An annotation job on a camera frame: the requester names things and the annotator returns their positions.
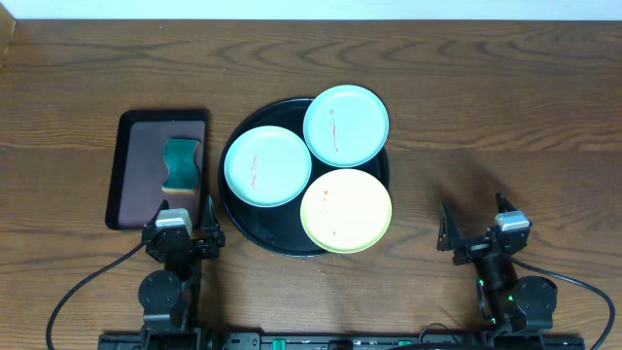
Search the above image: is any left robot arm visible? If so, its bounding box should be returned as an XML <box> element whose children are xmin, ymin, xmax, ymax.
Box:
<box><xmin>138</xmin><ymin>198</ymin><xmax>225</xmax><ymax>349</ymax></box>

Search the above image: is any light blue plate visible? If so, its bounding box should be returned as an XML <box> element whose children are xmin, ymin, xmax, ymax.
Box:
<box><xmin>302</xmin><ymin>85</ymin><xmax>390</xmax><ymax>167</ymax></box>
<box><xmin>224</xmin><ymin>125</ymin><xmax>312</xmax><ymax>208</ymax></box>

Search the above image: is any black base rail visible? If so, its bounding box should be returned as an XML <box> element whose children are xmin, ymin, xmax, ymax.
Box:
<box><xmin>97</xmin><ymin>330</ymin><xmax>586</xmax><ymax>350</ymax></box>

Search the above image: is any green and orange sponge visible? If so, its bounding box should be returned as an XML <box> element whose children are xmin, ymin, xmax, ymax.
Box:
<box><xmin>161</xmin><ymin>138</ymin><xmax>199</xmax><ymax>193</ymax></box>

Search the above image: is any yellow plate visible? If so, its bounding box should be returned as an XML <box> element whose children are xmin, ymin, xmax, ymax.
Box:
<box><xmin>300</xmin><ymin>168</ymin><xmax>393</xmax><ymax>254</ymax></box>

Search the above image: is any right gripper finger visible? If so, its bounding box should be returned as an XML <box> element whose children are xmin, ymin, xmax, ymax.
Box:
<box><xmin>436</xmin><ymin>203</ymin><xmax>461</xmax><ymax>251</ymax></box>
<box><xmin>496</xmin><ymin>192</ymin><xmax>517</xmax><ymax>214</ymax></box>

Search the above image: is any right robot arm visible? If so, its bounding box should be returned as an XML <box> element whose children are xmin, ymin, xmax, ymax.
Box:
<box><xmin>436</xmin><ymin>193</ymin><xmax>558</xmax><ymax>334</ymax></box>

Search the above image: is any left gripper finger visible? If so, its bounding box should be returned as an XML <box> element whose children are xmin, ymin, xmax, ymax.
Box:
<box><xmin>154</xmin><ymin>199</ymin><xmax>169</xmax><ymax>219</ymax></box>
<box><xmin>201</xmin><ymin>195</ymin><xmax>225</xmax><ymax>246</ymax></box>

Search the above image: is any round black serving tray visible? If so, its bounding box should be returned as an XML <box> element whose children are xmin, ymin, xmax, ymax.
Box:
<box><xmin>219</xmin><ymin>98</ymin><xmax>389</xmax><ymax>257</ymax></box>

